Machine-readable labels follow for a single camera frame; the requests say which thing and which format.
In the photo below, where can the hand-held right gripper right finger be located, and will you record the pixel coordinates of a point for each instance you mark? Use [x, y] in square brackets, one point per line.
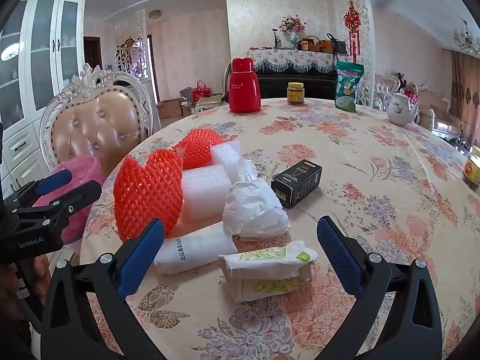
[339, 257]

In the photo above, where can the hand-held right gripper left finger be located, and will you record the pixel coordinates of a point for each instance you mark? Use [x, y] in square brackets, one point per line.
[142, 257]

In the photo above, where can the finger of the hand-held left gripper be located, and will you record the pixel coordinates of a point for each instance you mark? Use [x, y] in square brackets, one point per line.
[80, 195]
[56, 184]

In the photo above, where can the pink-lined trash bin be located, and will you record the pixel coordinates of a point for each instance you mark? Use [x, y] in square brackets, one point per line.
[80, 172]

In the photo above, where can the white packet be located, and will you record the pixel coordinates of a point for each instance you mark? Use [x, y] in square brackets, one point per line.
[195, 249]

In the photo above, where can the large red foam net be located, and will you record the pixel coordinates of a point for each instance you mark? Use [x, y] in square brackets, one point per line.
[146, 191]

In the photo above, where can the green-printed paper wrapper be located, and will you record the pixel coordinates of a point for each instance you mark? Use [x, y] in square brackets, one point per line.
[262, 262]

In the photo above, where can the black cardboard box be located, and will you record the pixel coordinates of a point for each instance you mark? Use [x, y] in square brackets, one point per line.
[296, 183]

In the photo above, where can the white tissue paper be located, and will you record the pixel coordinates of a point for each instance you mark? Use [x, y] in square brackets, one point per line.
[255, 210]

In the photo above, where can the small red foam net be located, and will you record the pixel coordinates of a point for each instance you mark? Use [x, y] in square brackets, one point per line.
[197, 146]

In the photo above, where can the white plastic wrap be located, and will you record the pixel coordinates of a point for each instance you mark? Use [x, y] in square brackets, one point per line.
[248, 170]

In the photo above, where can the small white foam block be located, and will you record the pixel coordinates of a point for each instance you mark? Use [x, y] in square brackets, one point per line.
[225, 155]

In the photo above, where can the person's left hand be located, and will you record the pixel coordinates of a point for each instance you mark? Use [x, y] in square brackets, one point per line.
[41, 275]

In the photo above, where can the ornate white upholstered chair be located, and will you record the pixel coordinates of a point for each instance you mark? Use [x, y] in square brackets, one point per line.
[97, 120]

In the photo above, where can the floral tablecloth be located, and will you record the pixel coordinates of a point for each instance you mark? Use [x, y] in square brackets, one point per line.
[375, 180]

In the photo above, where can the dark wooden door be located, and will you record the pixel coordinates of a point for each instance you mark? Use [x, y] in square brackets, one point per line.
[150, 60]
[92, 54]

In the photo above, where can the white floral teapot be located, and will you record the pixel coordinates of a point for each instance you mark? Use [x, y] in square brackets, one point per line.
[401, 110]

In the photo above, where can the red bag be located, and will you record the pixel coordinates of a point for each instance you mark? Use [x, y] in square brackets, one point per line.
[201, 92]

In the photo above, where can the yellow-lidded glass jar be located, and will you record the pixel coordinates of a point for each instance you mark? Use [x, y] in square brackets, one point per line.
[295, 95]

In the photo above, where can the green snack bag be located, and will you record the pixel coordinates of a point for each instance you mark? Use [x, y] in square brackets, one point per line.
[348, 86]

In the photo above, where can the ornate cream sofa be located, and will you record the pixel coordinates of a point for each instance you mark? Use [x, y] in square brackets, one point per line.
[442, 120]

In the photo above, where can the black piano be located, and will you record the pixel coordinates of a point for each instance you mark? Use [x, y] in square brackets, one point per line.
[315, 84]

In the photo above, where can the small round ceiling light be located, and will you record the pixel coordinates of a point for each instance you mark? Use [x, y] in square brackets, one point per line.
[155, 14]

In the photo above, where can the red thermos flask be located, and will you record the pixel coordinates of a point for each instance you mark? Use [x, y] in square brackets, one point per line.
[243, 86]

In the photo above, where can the floral lace piano cover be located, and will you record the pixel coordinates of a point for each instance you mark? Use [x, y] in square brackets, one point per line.
[292, 60]

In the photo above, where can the brown curtain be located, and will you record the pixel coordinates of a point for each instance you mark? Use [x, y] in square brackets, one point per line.
[465, 93]

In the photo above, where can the black handbag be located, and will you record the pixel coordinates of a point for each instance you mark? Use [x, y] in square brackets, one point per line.
[337, 45]

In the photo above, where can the wicker basket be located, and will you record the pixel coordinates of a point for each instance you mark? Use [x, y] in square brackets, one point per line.
[309, 44]

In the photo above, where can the pink flowers in vase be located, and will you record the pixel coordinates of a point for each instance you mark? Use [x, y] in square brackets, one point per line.
[293, 26]

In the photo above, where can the red knot hanging ornament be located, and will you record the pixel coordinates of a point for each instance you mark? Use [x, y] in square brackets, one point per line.
[351, 18]

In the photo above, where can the chandelier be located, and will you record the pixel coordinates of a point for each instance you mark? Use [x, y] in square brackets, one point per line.
[467, 37]

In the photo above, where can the white wall cabinet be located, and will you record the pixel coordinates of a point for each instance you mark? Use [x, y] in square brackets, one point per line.
[41, 63]

